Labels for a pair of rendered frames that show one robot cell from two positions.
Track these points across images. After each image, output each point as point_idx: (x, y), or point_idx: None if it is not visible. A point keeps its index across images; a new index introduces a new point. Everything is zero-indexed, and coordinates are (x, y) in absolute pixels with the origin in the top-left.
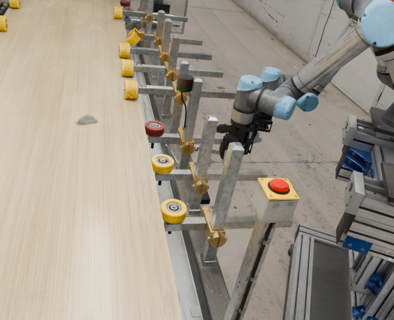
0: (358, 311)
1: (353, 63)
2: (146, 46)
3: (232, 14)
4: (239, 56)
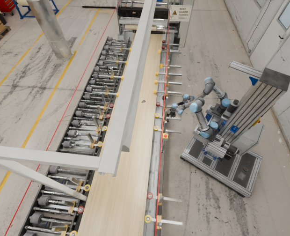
0: (204, 149)
1: (258, 53)
2: (167, 61)
3: (220, 13)
4: (213, 43)
